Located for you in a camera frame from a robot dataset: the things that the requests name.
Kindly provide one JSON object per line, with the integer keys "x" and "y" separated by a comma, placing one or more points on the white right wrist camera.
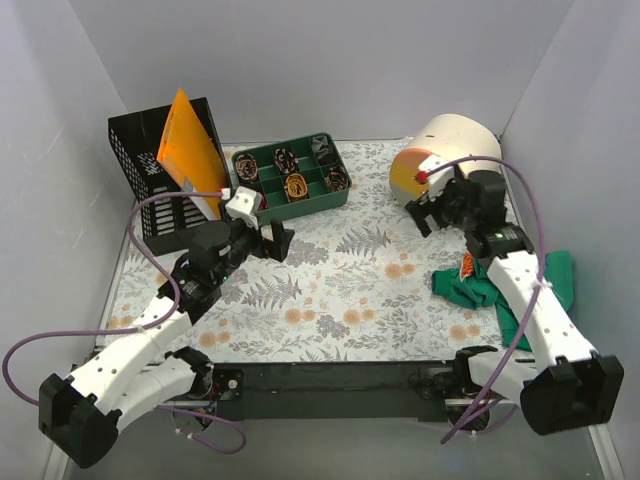
{"x": 433, "y": 175}

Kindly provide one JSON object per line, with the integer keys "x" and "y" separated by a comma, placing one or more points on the green cloth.
{"x": 468, "y": 286}

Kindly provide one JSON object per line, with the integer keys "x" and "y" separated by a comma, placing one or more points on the cream cylindrical drawer box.
{"x": 445, "y": 137}

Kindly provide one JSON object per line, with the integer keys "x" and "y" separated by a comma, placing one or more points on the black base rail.
{"x": 422, "y": 390}

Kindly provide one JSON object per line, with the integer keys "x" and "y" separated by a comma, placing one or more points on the green compartment tray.
{"x": 296, "y": 177}

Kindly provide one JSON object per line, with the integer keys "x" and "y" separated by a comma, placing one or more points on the aluminium frame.
{"x": 192, "y": 441}

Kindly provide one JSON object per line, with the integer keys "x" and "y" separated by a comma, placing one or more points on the floral table mat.
{"x": 356, "y": 286}

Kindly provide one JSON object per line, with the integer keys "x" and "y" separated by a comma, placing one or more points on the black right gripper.
{"x": 435, "y": 208}

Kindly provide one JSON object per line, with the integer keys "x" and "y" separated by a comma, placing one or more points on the orange plastic folder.
{"x": 187, "y": 153}

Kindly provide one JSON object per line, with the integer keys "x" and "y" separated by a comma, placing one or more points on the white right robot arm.
{"x": 570, "y": 385}

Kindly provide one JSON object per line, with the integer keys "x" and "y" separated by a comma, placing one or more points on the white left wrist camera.
{"x": 242, "y": 203}

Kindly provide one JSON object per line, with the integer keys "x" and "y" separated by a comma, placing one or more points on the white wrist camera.
{"x": 433, "y": 175}
{"x": 242, "y": 203}

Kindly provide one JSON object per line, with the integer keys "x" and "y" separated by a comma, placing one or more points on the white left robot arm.
{"x": 84, "y": 412}

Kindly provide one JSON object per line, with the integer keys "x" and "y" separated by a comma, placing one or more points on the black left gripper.
{"x": 266, "y": 241}

